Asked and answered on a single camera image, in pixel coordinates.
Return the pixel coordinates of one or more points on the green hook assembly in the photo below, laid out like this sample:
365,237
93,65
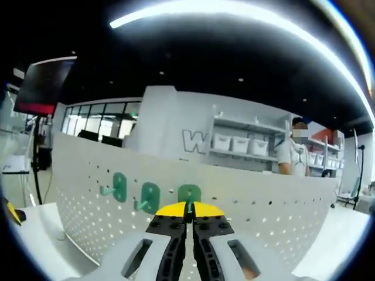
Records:
150,196
189,192
120,187

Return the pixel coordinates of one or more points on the white background table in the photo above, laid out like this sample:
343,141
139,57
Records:
14,167

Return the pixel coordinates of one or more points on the grey wall shelving unit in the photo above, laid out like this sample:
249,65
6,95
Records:
243,128

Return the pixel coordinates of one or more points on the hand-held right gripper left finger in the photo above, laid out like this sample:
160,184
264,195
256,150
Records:
132,263

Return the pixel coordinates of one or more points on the black cabinet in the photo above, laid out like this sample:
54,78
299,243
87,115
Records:
45,159

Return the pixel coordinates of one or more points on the ceiling light strip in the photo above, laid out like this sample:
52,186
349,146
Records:
234,17

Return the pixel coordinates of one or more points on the large dark display screen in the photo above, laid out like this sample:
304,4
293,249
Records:
41,85

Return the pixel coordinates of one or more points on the white storage bin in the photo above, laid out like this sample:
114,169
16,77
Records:
258,147
240,145
222,143

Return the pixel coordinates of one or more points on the black screen stand pole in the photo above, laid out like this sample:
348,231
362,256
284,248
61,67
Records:
36,161

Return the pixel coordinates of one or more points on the white perforated mounting plate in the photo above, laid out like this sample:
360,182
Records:
263,205

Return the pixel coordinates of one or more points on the black tripod stand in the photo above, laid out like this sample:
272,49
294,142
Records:
359,175

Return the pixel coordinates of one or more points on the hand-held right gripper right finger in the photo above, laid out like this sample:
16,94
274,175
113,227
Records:
225,257

